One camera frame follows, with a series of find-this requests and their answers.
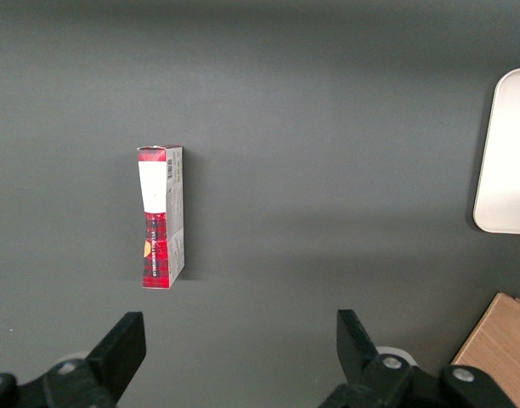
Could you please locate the red and grey carton box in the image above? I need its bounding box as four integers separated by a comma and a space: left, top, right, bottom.
136, 144, 186, 292

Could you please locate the wooden drawer cabinet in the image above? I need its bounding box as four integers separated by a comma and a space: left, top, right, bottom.
450, 291, 520, 408

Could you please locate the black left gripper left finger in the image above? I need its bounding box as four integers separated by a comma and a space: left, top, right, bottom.
42, 310, 148, 408

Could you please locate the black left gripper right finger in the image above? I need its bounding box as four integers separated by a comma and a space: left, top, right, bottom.
319, 309, 418, 408

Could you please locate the cream rectangular tray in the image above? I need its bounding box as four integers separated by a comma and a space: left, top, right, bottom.
472, 67, 520, 235

